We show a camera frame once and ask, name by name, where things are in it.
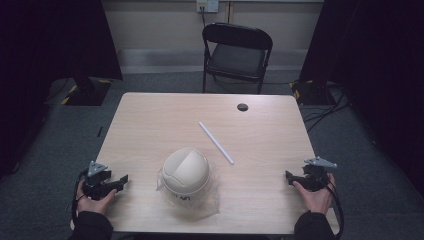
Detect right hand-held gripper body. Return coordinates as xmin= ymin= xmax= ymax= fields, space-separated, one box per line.
xmin=301 ymin=156 xmax=338 ymax=193

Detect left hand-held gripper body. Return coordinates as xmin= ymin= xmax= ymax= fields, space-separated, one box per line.
xmin=82 ymin=160 xmax=114 ymax=201

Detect white straw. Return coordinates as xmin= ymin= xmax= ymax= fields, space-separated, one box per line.
xmin=198 ymin=121 xmax=235 ymax=166

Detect person's left hand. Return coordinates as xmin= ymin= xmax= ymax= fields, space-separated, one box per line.
xmin=75 ymin=181 xmax=118 ymax=216

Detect person's right hand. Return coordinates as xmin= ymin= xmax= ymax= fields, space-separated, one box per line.
xmin=292 ymin=172 xmax=336 ymax=216

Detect black stand base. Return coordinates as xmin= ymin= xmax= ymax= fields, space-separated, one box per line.
xmin=289 ymin=79 xmax=336 ymax=107
xmin=60 ymin=77 xmax=113 ymax=107

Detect clear plastic bag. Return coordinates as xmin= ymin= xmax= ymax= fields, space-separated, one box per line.
xmin=156 ymin=159 xmax=221 ymax=217

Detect dark curtain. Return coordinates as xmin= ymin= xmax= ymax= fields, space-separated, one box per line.
xmin=0 ymin=0 xmax=124 ymax=181
xmin=299 ymin=0 xmax=424 ymax=198

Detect black folding chair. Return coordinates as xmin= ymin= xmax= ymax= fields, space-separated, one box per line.
xmin=201 ymin=22 xmax=274 ymax=95

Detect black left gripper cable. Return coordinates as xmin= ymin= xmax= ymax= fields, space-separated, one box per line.
xmin=70 ymin=167 xmax=90 ymax=228

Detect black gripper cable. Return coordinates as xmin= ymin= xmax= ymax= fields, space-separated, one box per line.
xmin=70 ymin=167 xmax=90 ymax=228
xmin=324 ymin=184 xmax=345 ymax=240

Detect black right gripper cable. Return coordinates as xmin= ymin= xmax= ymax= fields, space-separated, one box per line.
xmin=324 ymin=184 xmax=345 ymax=240

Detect black floor cables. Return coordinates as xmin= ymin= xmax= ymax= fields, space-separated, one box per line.
xmin=299 ymin=82 xmax=350 ymax=133

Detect black wall cable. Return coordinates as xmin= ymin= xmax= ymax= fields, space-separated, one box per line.
xmin=199 ymin=5 xmax=208 ymax=29

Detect white wall socket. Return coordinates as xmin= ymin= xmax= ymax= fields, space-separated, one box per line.
xmin=195 ymin=0 xmax=220 ymax=14

